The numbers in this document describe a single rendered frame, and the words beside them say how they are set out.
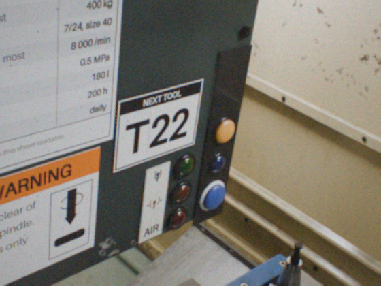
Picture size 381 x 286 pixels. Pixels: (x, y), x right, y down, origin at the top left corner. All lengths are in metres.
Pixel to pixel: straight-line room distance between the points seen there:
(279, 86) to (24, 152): 1.08
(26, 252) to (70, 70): 0.16
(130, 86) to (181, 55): 0.06
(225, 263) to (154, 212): 1.18
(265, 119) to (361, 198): 0.30
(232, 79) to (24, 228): 0.24
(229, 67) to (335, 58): 0.82
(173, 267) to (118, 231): 1.22
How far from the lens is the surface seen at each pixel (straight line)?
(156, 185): 0.62
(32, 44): 0.47
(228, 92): 0.63
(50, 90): 0.49
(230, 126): 0.65
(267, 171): 1.63
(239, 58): 0.62
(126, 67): 0.53
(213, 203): 0.69
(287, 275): 1.13
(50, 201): 0.54
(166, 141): 0.60
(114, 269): 2.14
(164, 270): 1.84
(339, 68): 1.42
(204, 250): 1.85
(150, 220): 0.64
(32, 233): 0.55
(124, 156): 0.57
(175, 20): 0.55
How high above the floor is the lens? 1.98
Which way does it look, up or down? 29 degrees down
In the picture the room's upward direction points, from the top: 8 degrees clockwise
